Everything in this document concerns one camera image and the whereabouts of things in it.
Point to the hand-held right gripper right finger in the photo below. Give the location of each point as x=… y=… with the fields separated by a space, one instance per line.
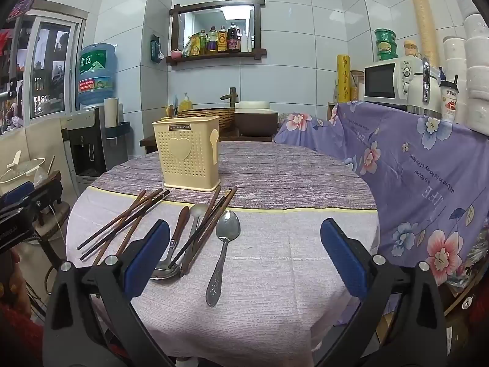
x=344 y=260

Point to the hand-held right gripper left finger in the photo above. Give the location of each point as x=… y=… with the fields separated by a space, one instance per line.
x=147 y=260

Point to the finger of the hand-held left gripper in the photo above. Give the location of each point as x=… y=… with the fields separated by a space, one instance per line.
x=44 y=198
x=17 y=194

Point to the brown wooden chopstick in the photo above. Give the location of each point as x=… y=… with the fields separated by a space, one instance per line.
x=110 y=220
x=143 y=214
x=131 y=229
x=122 y=223
x=208 y=230
x=214 y=198

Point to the plain steel spoon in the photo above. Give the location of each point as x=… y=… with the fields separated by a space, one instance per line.
x=198 y=213

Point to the dark chopstick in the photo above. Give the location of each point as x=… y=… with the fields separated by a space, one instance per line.
x=214 y=214

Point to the cream plastic utensil holder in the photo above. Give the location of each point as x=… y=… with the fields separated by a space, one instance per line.
x=183 y=168

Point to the person's left forearm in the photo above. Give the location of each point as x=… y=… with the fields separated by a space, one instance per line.
x=19 y=336

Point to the person's left hand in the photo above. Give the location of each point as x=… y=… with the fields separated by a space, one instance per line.
x=15 y=275

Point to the glass pot lid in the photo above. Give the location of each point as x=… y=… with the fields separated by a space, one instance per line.
x=21 y=170

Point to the wooden stool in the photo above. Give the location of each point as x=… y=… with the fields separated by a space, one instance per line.
x=51 y=233

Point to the water dispenser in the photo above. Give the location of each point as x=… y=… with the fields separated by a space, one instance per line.
x=88 y=145

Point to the purple floral cloth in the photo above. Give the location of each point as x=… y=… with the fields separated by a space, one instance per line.
x=401 y=183

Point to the blue water jug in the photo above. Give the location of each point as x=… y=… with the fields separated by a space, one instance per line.
x=97 y=72

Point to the wicker basket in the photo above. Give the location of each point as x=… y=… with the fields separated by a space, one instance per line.
x=206 y=114

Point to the yellow soap bottle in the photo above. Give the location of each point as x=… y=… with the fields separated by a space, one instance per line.
x=186 y=103

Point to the white and brown pot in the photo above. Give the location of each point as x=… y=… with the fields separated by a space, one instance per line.
x=255 y=118

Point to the yellow wrapped roll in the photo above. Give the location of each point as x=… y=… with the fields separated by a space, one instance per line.
x=344 y=78

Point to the white microwave oven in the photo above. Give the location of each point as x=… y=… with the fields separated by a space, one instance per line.
x=386 y=82

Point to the bamboo faucet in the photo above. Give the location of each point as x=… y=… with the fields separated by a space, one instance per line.
x=231 y=97

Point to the white thermos kettle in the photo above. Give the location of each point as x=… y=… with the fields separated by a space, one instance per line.
x=420 y=91

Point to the milk tea cup with straw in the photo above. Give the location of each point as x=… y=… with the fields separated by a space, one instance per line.
x=450 y=99

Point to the wooden framed mirror shelf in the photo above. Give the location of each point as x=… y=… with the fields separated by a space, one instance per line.
x=175 y=34

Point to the green instant noodle bowl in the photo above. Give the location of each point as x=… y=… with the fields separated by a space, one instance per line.
x=386 y=51
x=386 y=35

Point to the yellow seasoning packet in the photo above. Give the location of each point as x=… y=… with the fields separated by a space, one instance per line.
x=195 y=44

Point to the small yellow jar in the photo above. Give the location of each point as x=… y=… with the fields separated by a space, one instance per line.
x=410 y=49

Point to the green glass bottle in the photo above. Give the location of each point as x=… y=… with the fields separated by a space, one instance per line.
x=203 y=42

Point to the orange label sauce bottle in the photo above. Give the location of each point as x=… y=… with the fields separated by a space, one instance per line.
x=222 y=40

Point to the dark sauce bottle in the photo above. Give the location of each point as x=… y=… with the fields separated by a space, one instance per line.
x=233 y=38

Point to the white plastic bottle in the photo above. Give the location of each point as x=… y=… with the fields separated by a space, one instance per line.
x=244 y=43

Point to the stack of white bowls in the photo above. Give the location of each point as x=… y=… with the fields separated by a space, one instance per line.
x=477 y=46

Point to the tall stack of paper cups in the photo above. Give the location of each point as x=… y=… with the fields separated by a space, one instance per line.
x=422 y=19

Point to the window with white frame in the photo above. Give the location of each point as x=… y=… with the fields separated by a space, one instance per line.
x=46 y=68

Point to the green wall tissue holder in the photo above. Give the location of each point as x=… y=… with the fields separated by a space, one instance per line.
x=154 y=49

